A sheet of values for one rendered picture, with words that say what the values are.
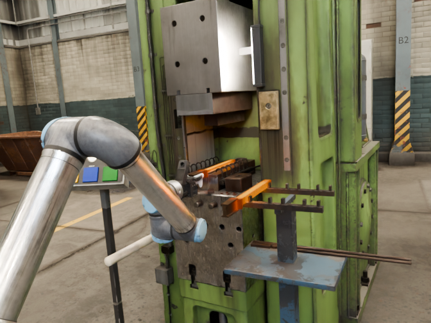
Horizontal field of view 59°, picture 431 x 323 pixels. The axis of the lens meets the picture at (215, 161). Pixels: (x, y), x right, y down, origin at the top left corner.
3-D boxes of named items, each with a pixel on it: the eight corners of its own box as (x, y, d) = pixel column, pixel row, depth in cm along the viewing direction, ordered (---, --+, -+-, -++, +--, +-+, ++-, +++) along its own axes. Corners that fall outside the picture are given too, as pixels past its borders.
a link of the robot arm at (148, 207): (141, 214, 150) (138, 190, 148) (161, 204, 161) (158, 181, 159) (160, 216, 145) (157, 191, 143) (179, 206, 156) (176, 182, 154)
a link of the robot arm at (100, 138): (122, 105, 102) (212, 222, 152) (87, 107, 108) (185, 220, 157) (104, 139, 96) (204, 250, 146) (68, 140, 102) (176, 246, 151)
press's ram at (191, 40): (239, 90, 164) (233, -9, 157) (167, 95, 183) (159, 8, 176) (275, 89, 199) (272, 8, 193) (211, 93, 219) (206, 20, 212)
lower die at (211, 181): (218, 191, 178) (217, 173, 176) (183, 188, 188) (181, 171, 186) (255, 172, 213) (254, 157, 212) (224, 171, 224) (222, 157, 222)
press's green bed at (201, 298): (251, 384, 181) (245, 292, 173) (185, 361, 200) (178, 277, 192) (290, 322, 228) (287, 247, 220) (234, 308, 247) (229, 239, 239)
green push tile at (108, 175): (116, 179, 187) (117, 165, 189) (102, 181, 187) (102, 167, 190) (118, 181, 188) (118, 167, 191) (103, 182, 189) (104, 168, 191)
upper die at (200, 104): (213, 114, 172) (211, 92, 170) (177, 115, 182) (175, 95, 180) (252, 108, 208) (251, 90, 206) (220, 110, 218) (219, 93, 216)
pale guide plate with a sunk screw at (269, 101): (278, 129, 171) (277, 90, 168) (260, 129, 175) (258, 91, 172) (280, 129, 172) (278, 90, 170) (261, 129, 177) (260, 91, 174)
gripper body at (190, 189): (185, 192, 174) (169, 200, 164) (183, 174, 173) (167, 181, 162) (199, 193, 170) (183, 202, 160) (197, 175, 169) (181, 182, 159)
